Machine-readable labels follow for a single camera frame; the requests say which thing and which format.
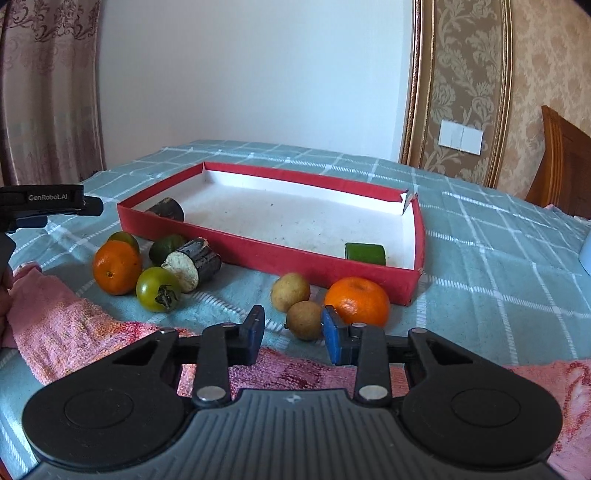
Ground gold wall moulding frame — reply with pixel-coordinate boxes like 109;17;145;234
399;0;514;189

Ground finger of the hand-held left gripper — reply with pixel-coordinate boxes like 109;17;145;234
46;196;105;217

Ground patterned brown curtain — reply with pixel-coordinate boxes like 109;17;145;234
0;0;107;188

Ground green vegetable chunk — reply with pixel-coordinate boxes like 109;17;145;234
345;242;386;265

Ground dark fruit on table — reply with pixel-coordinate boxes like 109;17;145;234
161;237;223;294

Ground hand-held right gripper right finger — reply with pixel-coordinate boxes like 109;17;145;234
322;305;481;409

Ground white wall switch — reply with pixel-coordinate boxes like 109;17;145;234
438;119;485;154

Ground dark green avocado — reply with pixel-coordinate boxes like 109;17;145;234
148;234;189;267

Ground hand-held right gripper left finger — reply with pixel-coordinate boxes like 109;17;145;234
113;305;267;409

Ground tan longan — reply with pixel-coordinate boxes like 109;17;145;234
270;272;311;313
286;301;324;341

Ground pink towel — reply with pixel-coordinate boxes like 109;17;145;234
0;261;591;480

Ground green lime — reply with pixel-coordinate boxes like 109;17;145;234
107;232;140;254

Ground red cardboard box tray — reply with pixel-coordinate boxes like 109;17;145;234
116;161;426;306

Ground orange tangerine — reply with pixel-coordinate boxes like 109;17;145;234
93;240;143;296
324;277;391;329

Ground white rounded object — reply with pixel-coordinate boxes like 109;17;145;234
578;231;591;278

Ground dark round fruit in box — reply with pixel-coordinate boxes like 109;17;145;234
144;198;186;223

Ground green tomato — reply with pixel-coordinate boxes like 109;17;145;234
136;267;184;313

